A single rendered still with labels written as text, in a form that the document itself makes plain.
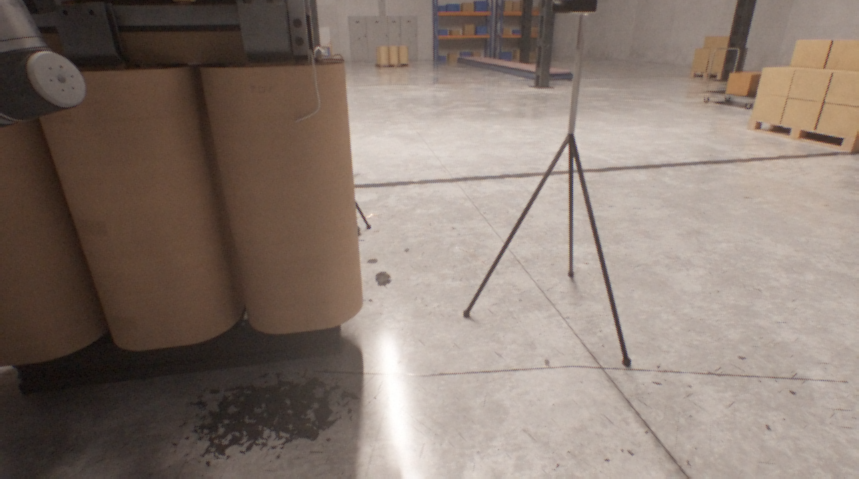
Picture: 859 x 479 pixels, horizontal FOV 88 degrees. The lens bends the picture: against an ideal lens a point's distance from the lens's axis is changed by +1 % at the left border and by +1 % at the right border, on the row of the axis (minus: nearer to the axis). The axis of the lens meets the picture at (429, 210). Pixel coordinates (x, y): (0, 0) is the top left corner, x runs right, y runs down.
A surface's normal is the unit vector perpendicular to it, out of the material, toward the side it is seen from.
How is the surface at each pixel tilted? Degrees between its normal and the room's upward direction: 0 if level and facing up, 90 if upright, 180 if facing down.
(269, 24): 90
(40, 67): 73
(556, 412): 0
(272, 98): 90
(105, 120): 90
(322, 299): 90
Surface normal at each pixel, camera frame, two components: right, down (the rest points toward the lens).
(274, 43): 0.18, 0.36
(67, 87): 0.97, -0.19
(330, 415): -0.01, -0.93
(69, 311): 0.85, 0.18
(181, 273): 0.41, 0.33
